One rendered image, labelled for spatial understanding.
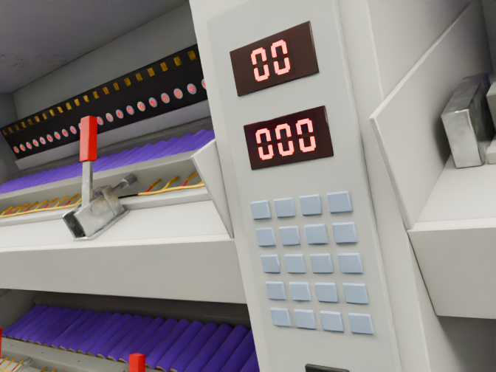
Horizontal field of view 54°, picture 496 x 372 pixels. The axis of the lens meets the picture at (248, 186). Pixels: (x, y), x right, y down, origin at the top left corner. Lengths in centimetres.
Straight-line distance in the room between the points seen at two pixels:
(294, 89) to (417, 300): 10
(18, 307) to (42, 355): 22
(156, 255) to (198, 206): 4
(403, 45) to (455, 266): 10
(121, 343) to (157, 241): 28
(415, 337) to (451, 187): 7
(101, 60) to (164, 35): 12
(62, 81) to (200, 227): 50
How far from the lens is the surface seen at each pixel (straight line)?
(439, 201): 22
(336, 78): 21
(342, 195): 21
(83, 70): 71
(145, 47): 61
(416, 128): 22
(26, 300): 86
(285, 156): 22
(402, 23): 24
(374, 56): 21
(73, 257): 39
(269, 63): 22
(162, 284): 33
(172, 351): 51
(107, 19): 58
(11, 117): 88
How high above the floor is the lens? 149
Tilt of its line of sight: 3 degrees down
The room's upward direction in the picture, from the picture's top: 11 degrees counter-clockwise
